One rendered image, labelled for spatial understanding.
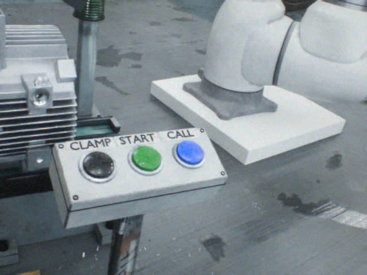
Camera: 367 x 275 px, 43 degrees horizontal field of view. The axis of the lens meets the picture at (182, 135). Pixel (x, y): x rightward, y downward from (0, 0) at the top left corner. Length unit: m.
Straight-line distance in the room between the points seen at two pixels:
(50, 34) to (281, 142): 0.60
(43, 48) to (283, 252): 0.50
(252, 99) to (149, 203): 0.69
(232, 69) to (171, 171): 0.63
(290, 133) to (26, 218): 0.63
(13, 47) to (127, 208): 0.26
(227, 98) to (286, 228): 0.37
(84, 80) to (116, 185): 0.60
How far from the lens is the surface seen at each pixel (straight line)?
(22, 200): 0.70
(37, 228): 0.74
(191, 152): 0.49
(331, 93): 1.06
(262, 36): 1.05
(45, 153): 0.63
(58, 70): 0.61
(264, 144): 1.03
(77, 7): 0.58
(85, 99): 1.05
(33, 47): 0.62
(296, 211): 0.92
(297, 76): 1.05
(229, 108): 1.10
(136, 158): 0.47
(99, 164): 0.45
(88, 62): 1.01
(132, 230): 0.54
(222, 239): 0.81
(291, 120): 1.17
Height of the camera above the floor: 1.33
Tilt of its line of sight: 30 degrees down
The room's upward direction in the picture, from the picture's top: 11 degrees clockwise
